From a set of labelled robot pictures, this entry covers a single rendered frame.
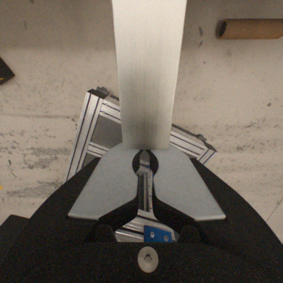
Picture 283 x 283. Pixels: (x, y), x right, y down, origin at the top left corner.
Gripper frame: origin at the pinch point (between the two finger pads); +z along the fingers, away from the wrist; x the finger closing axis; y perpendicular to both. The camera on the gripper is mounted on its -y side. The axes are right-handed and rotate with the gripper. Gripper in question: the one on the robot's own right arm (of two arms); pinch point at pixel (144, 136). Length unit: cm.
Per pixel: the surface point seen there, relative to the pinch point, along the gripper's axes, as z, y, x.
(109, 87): 83, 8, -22
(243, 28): 75, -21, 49
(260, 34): 76, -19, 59
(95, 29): 83, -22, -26
